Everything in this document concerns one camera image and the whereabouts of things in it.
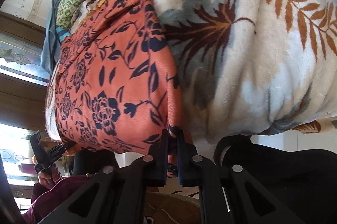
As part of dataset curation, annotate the orange black floral garment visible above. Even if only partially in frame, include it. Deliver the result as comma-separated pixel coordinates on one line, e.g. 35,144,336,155
45,0,182,177

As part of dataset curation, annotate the maroon sleeve forearm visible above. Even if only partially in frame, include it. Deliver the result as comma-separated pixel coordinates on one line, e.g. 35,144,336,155
22,176,90,223

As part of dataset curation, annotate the person's left hand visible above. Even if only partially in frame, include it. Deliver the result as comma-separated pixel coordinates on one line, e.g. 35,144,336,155
38,164,62,189

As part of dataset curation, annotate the brown bear slipper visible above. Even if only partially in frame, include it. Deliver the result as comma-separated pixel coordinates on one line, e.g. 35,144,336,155
143,192,202,224

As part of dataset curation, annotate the stained glass wooden cabinet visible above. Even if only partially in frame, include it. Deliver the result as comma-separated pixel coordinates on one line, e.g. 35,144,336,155
1,12,49,131

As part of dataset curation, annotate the blue grey cloth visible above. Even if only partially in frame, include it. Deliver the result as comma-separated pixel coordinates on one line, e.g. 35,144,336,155
41,0,60,76

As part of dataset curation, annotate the turquoise navy striped cloth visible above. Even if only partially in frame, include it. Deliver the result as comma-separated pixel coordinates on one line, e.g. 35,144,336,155
55,27,70,43

